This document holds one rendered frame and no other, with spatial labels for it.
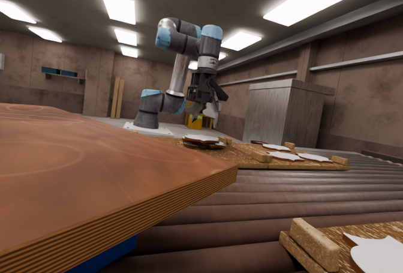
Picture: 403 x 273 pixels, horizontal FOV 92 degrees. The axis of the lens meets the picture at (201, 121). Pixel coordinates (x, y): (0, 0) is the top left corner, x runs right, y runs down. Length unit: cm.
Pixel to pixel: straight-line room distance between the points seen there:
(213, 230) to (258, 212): 12
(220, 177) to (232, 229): 17
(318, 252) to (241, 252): 8
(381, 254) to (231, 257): 18
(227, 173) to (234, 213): 21
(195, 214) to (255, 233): 10
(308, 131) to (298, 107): 56
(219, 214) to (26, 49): 1135
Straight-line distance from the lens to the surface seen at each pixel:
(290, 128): 408
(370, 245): 36
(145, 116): 117
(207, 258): 27
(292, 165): 76
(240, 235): 33
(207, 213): 36
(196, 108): 76
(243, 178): 55
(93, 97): 1007
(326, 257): 28
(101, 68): 1009
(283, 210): 44
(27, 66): 1142
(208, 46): 71
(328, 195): 60
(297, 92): 411
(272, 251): 31
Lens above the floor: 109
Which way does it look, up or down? 4 degrees down
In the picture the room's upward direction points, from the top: 8 degrees clockwise
